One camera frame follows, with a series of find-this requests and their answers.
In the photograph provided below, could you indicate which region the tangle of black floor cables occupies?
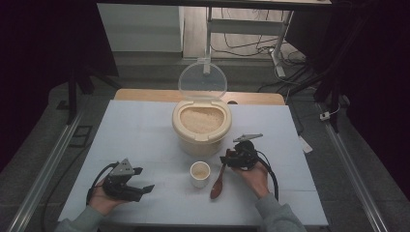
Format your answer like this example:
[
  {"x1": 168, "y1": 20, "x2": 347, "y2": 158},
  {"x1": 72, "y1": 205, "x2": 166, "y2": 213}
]
[{"x1": 211, "y1": 8, "x2": 308, "y2": 67}]

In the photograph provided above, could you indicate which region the white paper tag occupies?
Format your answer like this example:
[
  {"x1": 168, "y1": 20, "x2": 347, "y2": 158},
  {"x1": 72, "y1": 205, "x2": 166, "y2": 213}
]
[{"x1": 298, "y1": 134, "x2": 314, "y2": 155}]

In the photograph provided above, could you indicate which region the white-legged desk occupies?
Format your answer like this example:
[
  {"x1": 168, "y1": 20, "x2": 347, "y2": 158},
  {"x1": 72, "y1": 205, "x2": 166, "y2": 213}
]
[{"x1": 96, "y1": 0, "x2": 333, "y2": 78}]

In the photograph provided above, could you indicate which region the white cup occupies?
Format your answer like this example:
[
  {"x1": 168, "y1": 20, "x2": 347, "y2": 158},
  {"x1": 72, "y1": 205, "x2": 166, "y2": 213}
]
[{"x1": 189, "y1": 160, "x2": 212, "y2": 189}]

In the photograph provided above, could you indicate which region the black stand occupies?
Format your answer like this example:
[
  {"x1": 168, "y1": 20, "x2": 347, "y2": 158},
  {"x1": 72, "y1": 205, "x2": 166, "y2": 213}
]
[{"x1": 66, "y1": 51, "x2": 122, "y2": 125}]

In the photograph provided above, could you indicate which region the aluminium rail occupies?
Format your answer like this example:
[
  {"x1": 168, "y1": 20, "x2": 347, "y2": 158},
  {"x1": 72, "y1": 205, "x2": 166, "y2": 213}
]
[
  {"x1": 6, "y1": 112, "x2": 85, "y2": 232},
  {"x1": 323, "y1": 122, "x2": 390, "y2": 232}
]

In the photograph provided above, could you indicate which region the clear round container lid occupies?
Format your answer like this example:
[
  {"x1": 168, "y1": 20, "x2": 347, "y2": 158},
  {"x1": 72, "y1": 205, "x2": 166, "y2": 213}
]
[{"x1": 178, "y1": 61, "x2": 228, "y2": 101}]

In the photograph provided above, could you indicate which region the rice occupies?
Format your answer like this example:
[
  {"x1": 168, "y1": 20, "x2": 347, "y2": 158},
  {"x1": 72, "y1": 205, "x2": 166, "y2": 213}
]
[{"x1": 179, "y1": 106, "x2": 224, "y2": 134}]

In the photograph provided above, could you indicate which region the wooden table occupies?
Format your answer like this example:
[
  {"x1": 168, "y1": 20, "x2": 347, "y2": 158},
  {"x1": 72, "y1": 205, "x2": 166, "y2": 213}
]
[{"x1": 114, "y1": 88, "x2": 286, "y2": 106}]

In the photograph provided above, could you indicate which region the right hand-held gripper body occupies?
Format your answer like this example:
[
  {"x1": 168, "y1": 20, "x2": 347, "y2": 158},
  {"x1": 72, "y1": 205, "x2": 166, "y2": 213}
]
[{"x1": 225, "y1": 132, "x2": 264, "y2": 171}]

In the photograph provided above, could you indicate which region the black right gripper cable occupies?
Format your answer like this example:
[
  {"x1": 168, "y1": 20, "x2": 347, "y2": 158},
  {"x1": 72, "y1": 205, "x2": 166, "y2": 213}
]
[{"x1": 255, "y1": 149, "x2": 280, "y2": 202}]

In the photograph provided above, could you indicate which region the small rice portion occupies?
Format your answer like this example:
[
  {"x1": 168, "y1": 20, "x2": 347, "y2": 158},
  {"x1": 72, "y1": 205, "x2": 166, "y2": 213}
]
[{"x1": 192, "y1": 168, "x2": 209, "y2": 180}]

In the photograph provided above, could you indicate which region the dark curtain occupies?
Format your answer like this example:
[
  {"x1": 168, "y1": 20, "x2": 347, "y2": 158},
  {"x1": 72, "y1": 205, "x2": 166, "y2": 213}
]
[
  {"x1": 0, "y1": 0, "x2": 119, "y2": 172},
  {"x1": 284, "y1": 0, "x2": 410, "y2": 201}
]

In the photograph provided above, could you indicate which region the white table mat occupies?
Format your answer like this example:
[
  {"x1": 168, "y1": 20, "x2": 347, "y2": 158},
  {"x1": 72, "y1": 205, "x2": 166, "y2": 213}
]
[{"x1": 57, "y1": 100, "x2": 329, "y2": 226}]

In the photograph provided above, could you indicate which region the person's left hand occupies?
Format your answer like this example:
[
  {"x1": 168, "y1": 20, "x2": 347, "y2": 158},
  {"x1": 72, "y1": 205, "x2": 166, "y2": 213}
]
[{"x1": 88, "y1": 178, "x2": 130, "y2": 217}]

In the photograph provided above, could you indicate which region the brown wooden spoon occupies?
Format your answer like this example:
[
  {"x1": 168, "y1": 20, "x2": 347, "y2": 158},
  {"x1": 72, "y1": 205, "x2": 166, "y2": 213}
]
[{"x1": 210, "y1": 148, "x2": 234, "y2": 200}]

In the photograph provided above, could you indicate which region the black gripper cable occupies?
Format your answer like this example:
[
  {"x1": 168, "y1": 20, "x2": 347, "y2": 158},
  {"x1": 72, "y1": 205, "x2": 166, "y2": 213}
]
[
  {"x1": 255, "y1": 149, "x2": 280, "y2": 202},
  {"x1": 86, "y1": 162, "x2": 119, "y2": 206}
]

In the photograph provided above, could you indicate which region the beige rice container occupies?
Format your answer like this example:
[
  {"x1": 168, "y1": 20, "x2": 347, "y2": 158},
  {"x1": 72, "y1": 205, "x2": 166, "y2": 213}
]
[{"x1": 171, "y1": 99, "x2": 233, "y2": 159}]

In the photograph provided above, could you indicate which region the person's right hand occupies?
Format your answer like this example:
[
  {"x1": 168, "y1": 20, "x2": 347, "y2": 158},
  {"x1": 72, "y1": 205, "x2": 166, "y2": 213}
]
[{"x1": 232, "y1": 160, "x2": 271, "y2": 199}]

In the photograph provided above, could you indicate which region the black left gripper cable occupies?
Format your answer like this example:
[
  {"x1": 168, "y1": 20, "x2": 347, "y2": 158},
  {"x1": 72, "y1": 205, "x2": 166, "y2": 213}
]
[{"x1": 86, "y1": 162, "x2": 119, "y2": 206}]

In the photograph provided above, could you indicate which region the white cabinet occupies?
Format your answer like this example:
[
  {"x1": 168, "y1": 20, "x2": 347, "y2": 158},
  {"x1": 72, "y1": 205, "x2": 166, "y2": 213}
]
[{"x1": 97, "y1": 3, "x2": 184, "y2": 53}]

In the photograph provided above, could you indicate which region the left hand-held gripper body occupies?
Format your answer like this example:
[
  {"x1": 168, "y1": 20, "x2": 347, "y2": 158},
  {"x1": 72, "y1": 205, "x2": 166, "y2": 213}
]
[{"x1": 102, "y1": 158, "x2": 145, "y2": 203}]

